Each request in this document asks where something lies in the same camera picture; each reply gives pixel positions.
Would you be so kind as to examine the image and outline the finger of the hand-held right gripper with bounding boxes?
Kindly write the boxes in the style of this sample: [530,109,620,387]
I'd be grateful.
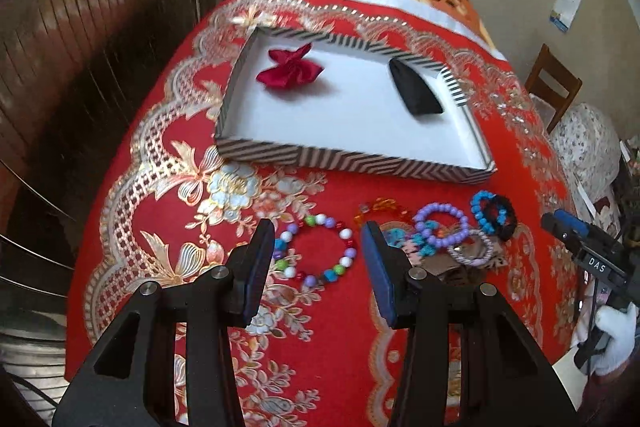
[541,213,583,258]
[554,209,597,239]

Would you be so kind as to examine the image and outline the floral seat cushion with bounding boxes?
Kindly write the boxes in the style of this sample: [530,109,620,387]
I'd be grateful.
[550,103,621,208]

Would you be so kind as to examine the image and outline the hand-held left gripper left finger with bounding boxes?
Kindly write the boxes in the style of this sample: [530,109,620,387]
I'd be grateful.
[52,218,277,427]

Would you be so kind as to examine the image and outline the purple bead bracelet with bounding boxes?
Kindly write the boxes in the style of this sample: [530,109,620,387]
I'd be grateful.
[413,202,471,253]

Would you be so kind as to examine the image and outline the silver elastic hair tie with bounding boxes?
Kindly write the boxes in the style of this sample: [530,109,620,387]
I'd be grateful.
[446,229,493,267]

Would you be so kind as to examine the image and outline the grey metal container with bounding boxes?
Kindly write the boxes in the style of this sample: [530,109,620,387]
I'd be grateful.
[0,324,68,408]

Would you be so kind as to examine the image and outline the multicolour bead bracelet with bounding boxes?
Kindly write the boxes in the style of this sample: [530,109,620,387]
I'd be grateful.
[272,214,358,288]

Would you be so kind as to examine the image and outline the red gold floral tablecloth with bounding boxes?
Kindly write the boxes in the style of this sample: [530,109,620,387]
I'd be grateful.
[65,0,583,427]

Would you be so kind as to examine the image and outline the red fabric bow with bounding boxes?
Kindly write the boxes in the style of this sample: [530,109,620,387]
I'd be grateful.
[256,44,325,88]

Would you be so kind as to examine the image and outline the teal pink chain bracelet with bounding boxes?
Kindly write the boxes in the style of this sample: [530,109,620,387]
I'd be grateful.
[382,227,436,265]

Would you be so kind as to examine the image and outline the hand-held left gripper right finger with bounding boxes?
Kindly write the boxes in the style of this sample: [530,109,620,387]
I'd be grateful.
[361,221,583,427]

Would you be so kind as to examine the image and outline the orange clear bead bracelet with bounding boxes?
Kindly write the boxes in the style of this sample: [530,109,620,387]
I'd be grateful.
[354,198,416,230]

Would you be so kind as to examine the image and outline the black cloth pouch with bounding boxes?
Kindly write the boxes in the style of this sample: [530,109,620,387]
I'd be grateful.
[389,58,444,116]

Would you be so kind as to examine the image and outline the striped cardboard box tray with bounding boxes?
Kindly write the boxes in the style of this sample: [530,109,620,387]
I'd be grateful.
[214,27,497,184]

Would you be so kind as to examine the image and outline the blue bead bracelet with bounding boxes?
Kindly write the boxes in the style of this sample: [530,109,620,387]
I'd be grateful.
[470,190,503,235]

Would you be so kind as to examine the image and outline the wooden chair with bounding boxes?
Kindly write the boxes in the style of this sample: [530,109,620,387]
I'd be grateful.
[524,44,583,135]

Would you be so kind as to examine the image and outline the person's right hand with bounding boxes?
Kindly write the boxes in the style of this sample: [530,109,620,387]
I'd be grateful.
[592,303,640,376]

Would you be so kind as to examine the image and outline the leopard print hair bow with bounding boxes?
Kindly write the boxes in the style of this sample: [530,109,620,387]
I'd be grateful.
[415,237,508,282]

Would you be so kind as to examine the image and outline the black scrunchie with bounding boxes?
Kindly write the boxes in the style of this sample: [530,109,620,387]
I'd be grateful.
[481,196,517,242]

